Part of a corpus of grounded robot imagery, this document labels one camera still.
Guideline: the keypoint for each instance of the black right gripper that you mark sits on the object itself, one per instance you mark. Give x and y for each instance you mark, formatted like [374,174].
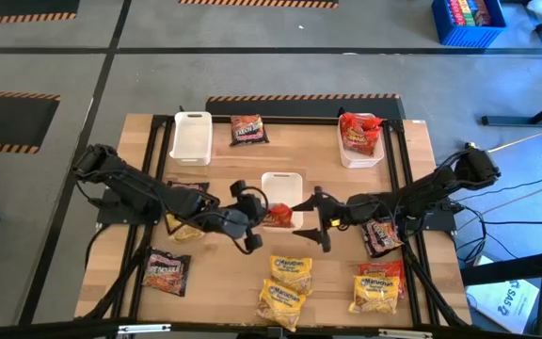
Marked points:
[344,214]

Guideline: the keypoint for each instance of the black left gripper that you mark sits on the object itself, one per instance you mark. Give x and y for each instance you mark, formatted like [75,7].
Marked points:
[245,216]

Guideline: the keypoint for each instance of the red Savory Noodle pack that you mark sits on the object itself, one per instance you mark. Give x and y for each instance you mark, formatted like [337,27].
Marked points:
[360,141]
[279,216]
[384,268]
[358,120]

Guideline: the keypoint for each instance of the yellow Maruchan ramen pack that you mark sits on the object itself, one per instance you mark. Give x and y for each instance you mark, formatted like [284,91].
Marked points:
[184,233]
[374,294]
[280,305]
[291,273]

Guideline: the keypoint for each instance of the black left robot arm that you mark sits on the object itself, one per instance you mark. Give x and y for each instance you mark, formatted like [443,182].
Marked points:
[134,188]

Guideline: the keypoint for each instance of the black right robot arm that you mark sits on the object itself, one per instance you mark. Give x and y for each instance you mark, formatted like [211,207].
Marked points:
[431,188]

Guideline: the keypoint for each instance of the white plastic bin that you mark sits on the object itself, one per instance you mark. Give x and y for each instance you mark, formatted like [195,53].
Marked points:
[280,188]
[191,136]
[360,161]

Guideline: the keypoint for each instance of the black hazard striped floor mat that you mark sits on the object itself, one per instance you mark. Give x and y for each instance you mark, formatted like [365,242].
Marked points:
[17,7]
[257,3]
[7,122]
[299,106]

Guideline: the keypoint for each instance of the white printed cardboard box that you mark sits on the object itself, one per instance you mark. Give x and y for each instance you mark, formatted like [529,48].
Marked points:
[506,301]

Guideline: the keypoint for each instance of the blue plastic crate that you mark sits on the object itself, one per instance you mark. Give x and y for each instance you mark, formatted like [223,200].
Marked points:
[440,33]

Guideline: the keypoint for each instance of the black crossbar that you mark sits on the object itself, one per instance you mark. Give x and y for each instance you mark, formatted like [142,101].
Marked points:
[40,330]

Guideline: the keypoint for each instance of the colourful boxes in crate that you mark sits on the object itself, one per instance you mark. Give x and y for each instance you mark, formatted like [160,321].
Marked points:
[468,11]

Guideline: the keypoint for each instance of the black aluminium table frame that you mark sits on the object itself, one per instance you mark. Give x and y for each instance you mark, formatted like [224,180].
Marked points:
[299,121]

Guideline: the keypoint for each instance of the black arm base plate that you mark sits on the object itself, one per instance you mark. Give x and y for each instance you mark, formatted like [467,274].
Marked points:
[111,214]
[442,221]

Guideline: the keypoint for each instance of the silver metal bracket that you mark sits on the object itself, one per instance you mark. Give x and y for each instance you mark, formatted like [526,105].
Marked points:
[144,328]
[405,334]

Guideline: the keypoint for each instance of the black desk leg frame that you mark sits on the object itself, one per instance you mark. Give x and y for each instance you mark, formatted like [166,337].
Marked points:
[511,120]

